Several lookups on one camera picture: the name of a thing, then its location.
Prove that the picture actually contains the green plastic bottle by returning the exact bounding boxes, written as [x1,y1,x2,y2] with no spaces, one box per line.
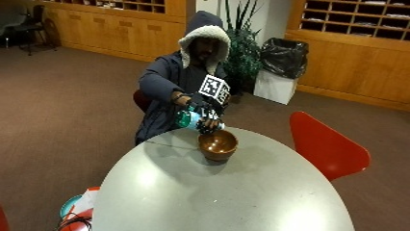
[175,109,227,132]

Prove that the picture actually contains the brown wooden bowl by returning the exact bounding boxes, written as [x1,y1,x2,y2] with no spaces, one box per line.
[198,129,240,163]

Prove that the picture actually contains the white marker cube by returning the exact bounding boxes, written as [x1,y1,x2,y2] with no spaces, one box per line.
[198,74,232,105]

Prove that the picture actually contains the the person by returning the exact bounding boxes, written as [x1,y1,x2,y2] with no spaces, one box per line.
[135,10,232,146]

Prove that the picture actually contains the green potted plant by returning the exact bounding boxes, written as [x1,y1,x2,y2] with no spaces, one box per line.
[223,0,264,95]

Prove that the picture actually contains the white bin with black bag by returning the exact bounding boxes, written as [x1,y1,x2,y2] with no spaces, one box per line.
[254,37,311,106]

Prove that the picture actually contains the wooden pigeonhole cabinet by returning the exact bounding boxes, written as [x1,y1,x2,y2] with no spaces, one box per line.
[37,0,188,63]
[286,0,410,113]

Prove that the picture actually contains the white paper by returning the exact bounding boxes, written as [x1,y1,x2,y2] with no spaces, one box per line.
[74,188,100,216]

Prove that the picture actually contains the teal round container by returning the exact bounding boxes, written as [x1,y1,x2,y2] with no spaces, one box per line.
[59,193,86,219]

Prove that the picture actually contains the black chair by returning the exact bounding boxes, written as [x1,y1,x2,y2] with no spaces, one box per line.
[13,4,59,57]

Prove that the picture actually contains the black cable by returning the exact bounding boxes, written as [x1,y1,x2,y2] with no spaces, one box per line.
[54,212,94,231]

